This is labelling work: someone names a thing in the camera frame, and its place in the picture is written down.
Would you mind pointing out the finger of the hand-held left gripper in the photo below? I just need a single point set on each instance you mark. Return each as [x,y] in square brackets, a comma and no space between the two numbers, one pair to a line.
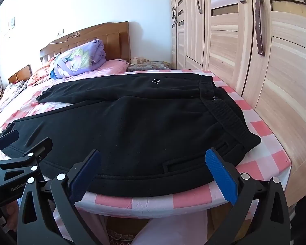
[40,145]
[7,136]

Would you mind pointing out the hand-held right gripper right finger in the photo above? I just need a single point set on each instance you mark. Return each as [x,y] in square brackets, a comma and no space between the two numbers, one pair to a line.
[219,173]

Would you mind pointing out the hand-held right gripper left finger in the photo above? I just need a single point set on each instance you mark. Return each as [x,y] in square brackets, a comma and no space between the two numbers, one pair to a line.
[84,172]

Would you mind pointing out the black pants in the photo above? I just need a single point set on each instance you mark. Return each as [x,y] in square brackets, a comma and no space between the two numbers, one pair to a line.
[142,122]

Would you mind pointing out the floral bedding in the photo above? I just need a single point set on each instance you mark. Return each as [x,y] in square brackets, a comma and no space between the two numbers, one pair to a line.
[10,89]

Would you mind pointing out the pink checked blanket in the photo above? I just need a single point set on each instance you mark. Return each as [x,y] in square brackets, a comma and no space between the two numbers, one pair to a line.
[260,130]

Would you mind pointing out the small wooden headboard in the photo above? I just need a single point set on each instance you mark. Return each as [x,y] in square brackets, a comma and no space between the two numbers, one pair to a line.
[23,74]

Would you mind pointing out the orange patterned pillow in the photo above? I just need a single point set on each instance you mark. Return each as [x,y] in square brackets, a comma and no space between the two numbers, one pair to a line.
[40,74]

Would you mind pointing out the purple folded quilt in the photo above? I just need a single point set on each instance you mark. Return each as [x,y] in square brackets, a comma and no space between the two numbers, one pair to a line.
[74,61]

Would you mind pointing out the pink bedsheet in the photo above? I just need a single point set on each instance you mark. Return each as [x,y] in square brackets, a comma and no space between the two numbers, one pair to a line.
[109,67]

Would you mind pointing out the light wooden wardrobe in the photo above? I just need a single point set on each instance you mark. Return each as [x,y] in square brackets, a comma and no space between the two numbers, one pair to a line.
[283,81]

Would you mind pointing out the white air conditioner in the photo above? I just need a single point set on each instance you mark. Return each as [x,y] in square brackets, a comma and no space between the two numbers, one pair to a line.
[12,21]

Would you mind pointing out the wooden bed headboard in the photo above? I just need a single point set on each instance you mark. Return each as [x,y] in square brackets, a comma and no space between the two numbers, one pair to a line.
[112,35]

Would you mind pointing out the white wall socket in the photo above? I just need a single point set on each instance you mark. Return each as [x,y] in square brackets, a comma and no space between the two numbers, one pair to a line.
[60,33]

